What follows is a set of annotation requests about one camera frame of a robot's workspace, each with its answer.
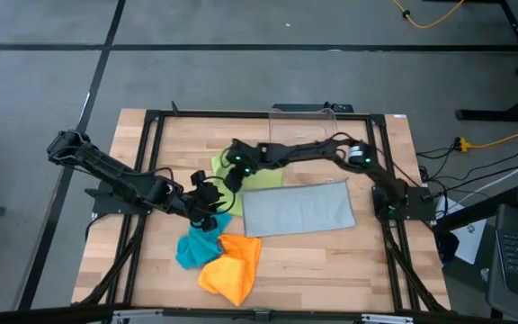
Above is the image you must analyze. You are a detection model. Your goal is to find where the dark blue pouch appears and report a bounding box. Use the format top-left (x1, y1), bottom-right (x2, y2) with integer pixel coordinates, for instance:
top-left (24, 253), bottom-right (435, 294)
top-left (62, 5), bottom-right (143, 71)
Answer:
top-left (436, 231), bottom-right (461, 267)

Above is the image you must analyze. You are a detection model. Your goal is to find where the black cable bundle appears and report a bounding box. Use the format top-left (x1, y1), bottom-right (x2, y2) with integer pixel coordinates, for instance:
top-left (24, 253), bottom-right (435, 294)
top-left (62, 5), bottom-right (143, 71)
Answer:
top-left (415, 148), bottom-right (518, 199)

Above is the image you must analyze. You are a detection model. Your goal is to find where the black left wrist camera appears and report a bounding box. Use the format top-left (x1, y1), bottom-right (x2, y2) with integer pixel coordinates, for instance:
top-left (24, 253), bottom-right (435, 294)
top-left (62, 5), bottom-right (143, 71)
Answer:
top-left (190, 214), bottom-right (219, 233)

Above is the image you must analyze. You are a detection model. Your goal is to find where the clear plastic bin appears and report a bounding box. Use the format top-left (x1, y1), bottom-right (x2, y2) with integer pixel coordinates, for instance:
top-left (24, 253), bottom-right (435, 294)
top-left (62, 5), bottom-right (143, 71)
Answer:
top-left (267, 106), bottom-right (337, 154)

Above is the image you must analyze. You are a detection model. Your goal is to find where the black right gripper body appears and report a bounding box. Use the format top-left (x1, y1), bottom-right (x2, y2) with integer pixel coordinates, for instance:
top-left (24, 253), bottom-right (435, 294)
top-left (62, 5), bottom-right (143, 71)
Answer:
top-left (225, 138), bottom-right (265, 177)

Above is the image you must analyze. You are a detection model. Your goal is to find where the teal microfiber towel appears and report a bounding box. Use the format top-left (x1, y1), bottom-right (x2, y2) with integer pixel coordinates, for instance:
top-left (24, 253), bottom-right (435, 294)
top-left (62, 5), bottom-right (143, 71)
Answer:
top-left (175, 211), bottom-right (234, 271)

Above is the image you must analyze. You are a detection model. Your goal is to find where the yellow power plug cord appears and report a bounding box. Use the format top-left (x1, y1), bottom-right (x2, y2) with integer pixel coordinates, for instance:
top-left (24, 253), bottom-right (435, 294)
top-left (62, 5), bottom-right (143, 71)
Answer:
top-left (453, 130), bottom-right (518, 154)

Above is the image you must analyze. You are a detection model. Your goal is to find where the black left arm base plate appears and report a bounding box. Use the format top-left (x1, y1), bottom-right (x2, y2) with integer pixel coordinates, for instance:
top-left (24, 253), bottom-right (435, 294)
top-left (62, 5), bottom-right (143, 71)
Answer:
top-left (84, 177), bottom-right (157, 216)

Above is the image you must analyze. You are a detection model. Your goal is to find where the black desk frame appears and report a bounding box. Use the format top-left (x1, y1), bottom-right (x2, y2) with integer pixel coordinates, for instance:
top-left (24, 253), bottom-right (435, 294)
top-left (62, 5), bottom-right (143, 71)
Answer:
top-left (455, 0), bottom-right (518, 123)

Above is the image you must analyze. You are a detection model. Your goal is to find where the orange microfiber towel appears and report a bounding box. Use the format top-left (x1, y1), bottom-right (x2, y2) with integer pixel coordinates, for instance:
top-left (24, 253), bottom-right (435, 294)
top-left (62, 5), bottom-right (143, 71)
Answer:
top-left (197, 232), bottom-right (263, 308)

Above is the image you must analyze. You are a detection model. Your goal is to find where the white cable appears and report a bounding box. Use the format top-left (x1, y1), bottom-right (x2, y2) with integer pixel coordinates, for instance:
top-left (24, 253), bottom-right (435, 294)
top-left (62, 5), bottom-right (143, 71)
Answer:
top-left (456, 148), bottom-right (518, 204)

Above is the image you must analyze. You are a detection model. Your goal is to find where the white paper sheet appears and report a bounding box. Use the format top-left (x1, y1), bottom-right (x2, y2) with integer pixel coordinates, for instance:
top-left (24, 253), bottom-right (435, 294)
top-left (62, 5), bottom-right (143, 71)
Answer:
top-left (433, 195), bottom-right (488, 266)

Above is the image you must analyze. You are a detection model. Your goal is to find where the lime green microfiber towel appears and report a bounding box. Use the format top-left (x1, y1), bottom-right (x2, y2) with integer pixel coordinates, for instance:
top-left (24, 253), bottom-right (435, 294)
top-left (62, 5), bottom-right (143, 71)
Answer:
top-left (210, 150), bottom-right (286, 218)

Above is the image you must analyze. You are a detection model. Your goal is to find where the grey microfiber towel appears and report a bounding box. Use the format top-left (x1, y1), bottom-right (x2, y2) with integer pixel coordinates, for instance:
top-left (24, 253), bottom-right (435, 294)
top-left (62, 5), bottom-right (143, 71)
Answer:
top-left (240, 178), bottom-right (358, 239)

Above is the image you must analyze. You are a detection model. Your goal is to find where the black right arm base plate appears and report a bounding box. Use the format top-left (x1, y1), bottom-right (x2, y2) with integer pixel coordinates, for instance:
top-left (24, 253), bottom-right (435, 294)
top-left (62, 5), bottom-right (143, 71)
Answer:
top-left (371, 184), bottom-right (438, 222)

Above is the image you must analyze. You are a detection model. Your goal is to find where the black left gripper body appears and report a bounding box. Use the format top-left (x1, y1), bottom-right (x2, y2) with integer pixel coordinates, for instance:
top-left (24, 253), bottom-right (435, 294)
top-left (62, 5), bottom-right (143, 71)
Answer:
top-left (180, 169), bottom-right (221, 222)

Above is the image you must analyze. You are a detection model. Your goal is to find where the black rig beam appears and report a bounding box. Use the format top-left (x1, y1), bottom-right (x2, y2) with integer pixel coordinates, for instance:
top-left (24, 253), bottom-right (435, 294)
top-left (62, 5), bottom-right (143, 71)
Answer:
top-left (0, 303), bottom-right (480, 324)

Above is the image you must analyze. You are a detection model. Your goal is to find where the black aluminium table frame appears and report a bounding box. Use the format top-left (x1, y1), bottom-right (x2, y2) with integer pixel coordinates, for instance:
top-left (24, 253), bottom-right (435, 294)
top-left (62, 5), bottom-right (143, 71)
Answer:
top-left (78, 108), bottom-right (451, 316)

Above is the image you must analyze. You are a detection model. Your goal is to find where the silver metal bracket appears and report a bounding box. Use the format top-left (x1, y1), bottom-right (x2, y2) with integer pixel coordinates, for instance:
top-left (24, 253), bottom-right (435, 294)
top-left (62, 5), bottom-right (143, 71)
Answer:
top-left (360, 312), bottom-right (415, 324)
top-left (112, 309), bottom-right (165, 324)

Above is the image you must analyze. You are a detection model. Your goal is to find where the yellow extension cord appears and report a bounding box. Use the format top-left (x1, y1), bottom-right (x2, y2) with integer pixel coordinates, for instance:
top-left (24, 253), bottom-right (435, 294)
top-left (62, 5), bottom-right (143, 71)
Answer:
top-left (390, 0), bottom-right (466, 30)

